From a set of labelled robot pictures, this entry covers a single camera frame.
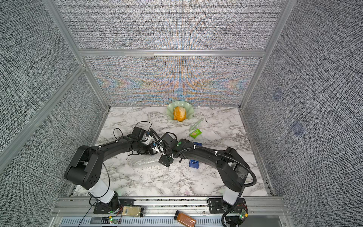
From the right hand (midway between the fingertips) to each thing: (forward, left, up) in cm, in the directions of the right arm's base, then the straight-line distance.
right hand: (164, 151), depth 84 cm
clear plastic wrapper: (+27, -21, -11) cm, 36 cm away
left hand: (+3, +5, -6) cm, 9 cm away
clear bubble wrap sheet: (-6, +11, -7) cm, 15 cm away
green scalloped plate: (+38, -17, -6) cm, 42 cm away
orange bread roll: (+30, -9, -1) cm, 31 cm away
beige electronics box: (-30, +14, -4) cm, 33 cm away
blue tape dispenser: (-6, -18, -4) cm, 19 cm away
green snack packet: (+18, -21, -10) cm, 29 cm away
